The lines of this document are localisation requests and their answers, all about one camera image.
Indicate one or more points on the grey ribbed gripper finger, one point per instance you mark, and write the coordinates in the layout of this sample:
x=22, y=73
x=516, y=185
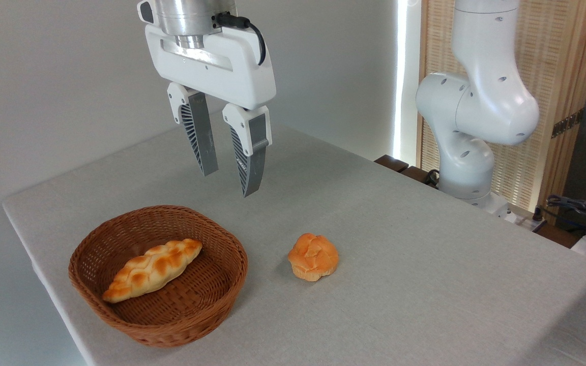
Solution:
x=252, y=137
x=199, y=127

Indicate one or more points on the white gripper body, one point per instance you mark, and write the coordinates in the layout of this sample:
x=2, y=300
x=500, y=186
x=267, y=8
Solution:
x=232, y=76

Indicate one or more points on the long braided bread loaf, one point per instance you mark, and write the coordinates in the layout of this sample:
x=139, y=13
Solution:
x=153, y=269

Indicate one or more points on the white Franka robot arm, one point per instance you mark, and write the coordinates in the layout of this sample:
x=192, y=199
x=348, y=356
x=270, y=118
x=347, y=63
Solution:
x=481, y=112

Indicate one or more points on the round orange bread bun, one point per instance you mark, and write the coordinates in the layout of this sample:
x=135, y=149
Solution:
x=313, y=256

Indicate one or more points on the dark brown wooden block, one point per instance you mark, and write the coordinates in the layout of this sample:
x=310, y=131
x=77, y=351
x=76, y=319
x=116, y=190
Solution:
x=391, y=162
x=417, y=175

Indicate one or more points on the brown wicker basket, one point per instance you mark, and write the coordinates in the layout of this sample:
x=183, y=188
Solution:
x=196, y=305

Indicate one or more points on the bamboo folding screen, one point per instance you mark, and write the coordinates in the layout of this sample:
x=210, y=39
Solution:
x=552, y=51

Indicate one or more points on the dark metal screen hinge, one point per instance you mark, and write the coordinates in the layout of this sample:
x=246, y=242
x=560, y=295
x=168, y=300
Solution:
x=566, y=123

